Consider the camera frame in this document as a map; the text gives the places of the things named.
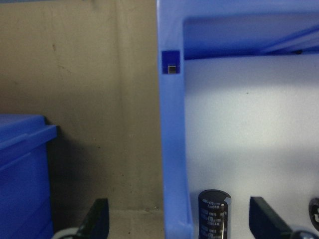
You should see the blue bin with capacitors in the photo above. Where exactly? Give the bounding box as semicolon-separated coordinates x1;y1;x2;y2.
156;0;319;239

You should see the blue bin with buttons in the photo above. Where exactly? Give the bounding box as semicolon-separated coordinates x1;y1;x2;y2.
0;114;60;239

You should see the white foam bin liner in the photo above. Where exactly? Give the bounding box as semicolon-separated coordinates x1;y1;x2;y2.
183;55;319;239

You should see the black cylindrical capacitor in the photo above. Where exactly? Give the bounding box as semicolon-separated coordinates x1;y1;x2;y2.
308;197;319;225
198;189;233;239

